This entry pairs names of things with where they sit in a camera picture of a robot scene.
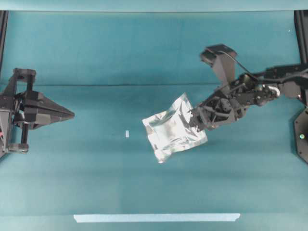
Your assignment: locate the long blue tape strip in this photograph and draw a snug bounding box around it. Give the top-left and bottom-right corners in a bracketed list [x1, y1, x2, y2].
[73, 213, 241, 223]

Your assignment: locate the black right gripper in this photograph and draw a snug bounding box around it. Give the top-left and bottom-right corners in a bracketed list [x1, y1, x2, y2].
[189, 73, 260, 132]

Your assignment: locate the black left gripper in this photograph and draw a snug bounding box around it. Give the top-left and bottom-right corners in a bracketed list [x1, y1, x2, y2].
[0, 68, 74, 154]

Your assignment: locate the silver zip bag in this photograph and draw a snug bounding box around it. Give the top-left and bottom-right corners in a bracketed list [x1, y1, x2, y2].
[142, 93, 208, 163]

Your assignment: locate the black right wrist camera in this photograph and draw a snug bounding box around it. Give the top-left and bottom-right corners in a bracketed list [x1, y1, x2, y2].
[200, 44, 237, 85]

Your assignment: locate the black camera cable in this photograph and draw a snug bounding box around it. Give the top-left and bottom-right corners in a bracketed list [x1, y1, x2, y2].
[220, 50, 256, 79]

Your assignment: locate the black aluminium frame rail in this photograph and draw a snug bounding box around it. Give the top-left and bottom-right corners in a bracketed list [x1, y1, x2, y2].
[0, 10, 9, 69]

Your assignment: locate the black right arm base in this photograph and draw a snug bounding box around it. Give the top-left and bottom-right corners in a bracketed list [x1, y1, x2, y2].
[293, 107, 308, 163]

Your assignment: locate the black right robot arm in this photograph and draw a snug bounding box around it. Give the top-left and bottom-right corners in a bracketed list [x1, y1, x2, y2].
[189, 64, 308, 131]

